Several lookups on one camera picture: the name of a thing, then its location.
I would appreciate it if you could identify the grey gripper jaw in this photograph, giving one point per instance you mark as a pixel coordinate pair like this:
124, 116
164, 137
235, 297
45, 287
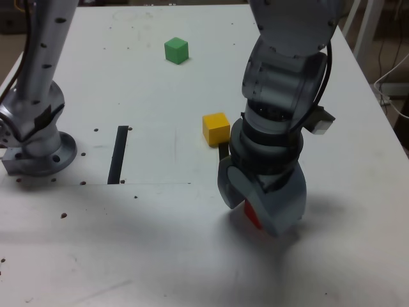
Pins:
284, 208
236, 185

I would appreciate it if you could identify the red cube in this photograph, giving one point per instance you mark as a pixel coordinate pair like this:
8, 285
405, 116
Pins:
252, 215

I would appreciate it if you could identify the yellow cube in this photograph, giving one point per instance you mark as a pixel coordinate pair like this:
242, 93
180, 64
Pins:
215, 128

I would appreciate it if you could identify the green cube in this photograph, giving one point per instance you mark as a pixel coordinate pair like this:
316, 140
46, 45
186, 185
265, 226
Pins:
175, 51

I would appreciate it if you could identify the black tape square outline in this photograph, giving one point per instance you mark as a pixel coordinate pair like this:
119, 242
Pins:
223, 150

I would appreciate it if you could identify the black tape strip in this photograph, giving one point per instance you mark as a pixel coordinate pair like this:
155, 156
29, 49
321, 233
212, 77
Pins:
117, 153

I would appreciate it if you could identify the dark background box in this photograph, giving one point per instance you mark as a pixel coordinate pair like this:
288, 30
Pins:
12, 24

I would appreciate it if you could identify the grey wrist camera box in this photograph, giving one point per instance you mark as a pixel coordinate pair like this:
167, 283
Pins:
321, 123

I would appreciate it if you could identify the white frame legs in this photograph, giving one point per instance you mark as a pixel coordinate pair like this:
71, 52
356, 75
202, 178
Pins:
364, 32

